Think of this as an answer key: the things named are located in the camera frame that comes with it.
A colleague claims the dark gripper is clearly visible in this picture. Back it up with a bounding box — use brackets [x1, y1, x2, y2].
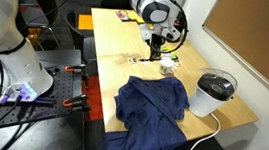
[147, 32, 167, 63]

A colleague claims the white mug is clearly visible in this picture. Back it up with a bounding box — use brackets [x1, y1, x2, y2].
[158, 56, 179, 77]

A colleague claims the small brown picture card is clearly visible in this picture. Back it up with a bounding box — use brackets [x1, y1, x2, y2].
[127, 56, 138, 66]

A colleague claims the black caddy with markers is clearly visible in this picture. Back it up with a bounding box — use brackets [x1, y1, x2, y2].
[172, 10, 188, 44]

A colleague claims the yellow snack packet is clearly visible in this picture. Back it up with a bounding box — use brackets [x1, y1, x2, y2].
[114, 9, 132, 23]

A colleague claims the blue cloth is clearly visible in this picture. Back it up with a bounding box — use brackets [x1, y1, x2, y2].
[101, 70, 194, 150]

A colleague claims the black office chair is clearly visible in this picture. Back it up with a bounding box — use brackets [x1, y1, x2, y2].
[99, 0, 136, 13]
[59, 8, 104, 65]
[16, 0, 66, 48]

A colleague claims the white popcorn maker clear lid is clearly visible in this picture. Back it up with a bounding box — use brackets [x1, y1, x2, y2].
[187, 65, 240, 122]

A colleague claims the orange black clamp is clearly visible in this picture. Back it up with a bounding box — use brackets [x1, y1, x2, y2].
[62, 92, 94, 113]
[63, 62, 88, 75]

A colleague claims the black perforated mounting board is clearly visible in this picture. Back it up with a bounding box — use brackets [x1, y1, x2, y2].
[0, 58, 79, 145]

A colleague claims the brown cork board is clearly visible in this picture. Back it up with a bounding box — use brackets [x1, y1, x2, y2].
[194, 0, 269, 107]

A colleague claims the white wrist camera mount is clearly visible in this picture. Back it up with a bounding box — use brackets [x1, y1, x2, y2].
[138, 23, 155, 43]

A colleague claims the white power cable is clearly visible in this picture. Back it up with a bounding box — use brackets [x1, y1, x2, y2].
[163, 108, 223, 150]

